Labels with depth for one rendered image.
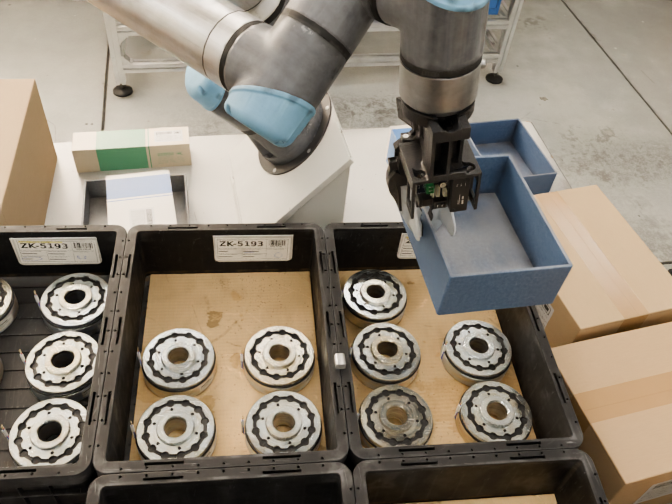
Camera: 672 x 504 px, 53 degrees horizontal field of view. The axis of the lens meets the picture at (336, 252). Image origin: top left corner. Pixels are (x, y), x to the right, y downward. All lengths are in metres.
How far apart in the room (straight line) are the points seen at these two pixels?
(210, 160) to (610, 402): 0.95
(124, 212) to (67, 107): 1.70
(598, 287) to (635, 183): 1.77
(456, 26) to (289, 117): 0.16
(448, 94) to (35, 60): 2.78
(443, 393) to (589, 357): 0.23
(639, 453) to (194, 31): 0.78
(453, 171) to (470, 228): 0.24
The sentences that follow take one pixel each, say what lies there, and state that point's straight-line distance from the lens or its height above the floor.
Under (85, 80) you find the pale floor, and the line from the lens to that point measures 3.11.
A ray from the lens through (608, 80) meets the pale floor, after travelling 3.54.
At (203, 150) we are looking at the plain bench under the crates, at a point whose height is 0.70.
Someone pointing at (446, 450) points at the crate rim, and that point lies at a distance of 0.86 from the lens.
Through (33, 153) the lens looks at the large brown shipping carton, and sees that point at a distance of 1.40.
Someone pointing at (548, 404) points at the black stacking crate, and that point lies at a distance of 0.98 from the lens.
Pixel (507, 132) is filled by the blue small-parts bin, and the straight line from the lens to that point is 1.68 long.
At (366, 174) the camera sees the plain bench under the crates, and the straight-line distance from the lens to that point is 1.51.
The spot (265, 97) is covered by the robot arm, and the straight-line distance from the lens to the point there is 0.62.
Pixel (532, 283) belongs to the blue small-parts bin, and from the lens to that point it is 0.81.
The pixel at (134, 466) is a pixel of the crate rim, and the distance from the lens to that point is 0.84.
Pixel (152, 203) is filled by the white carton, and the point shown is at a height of 0.79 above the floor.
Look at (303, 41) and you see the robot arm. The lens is 0.62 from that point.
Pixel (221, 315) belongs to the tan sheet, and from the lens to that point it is 1.07.
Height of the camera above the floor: 1.68
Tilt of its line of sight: 47 degrees down
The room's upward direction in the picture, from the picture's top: 7 degrees clockwise
